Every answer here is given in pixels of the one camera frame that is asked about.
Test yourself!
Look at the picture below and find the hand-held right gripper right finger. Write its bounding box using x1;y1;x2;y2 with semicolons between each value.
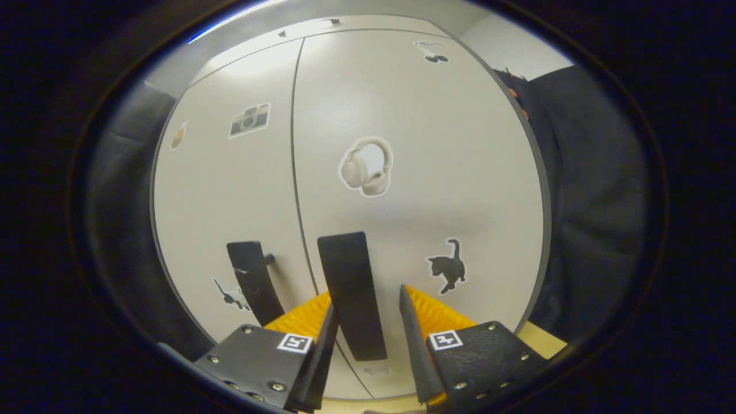
398;285;550;413

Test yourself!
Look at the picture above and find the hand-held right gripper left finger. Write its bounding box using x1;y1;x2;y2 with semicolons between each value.
193;290;340;413

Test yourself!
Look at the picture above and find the black door handle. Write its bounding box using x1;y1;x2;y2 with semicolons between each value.
226;240;286;327
317;232;388;362

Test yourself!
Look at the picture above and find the beige double-door shoe cabinet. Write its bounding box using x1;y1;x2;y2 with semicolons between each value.
148;14;553;400

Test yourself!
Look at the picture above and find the cabinet door with headphone sticker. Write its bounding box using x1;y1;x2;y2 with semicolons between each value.
292;29;547;398

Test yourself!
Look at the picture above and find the cabinet door with camera sticker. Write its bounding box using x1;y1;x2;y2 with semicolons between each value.
151;39;374;400

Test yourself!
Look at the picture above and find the beige cabinet drawer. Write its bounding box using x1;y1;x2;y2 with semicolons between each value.
195;16;455;72

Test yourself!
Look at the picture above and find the black backdrop cloth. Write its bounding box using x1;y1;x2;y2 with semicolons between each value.
86;65;650;366

